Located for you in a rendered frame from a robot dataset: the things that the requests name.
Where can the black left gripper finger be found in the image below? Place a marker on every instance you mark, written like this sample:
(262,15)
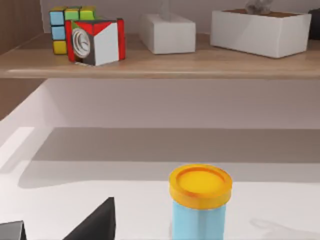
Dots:
(100,222)

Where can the blue jar with yellow lid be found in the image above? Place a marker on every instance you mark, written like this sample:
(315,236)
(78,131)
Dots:
(198,200)

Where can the wooden shelf board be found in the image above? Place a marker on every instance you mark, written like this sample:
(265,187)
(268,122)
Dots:
(175,65)

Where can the red and white cube clock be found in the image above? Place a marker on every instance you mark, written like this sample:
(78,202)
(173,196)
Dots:
(105,42)

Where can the colourful puzzle cube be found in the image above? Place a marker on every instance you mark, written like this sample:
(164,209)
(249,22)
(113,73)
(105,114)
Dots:
(58,32)

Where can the white tissue box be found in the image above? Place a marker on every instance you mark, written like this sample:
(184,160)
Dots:
(172,32)

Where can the white rectangular planter box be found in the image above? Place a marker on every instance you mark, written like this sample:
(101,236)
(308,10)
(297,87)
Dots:
(260,32)

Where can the grey plant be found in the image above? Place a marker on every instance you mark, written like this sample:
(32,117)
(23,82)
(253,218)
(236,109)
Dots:
(257,6)

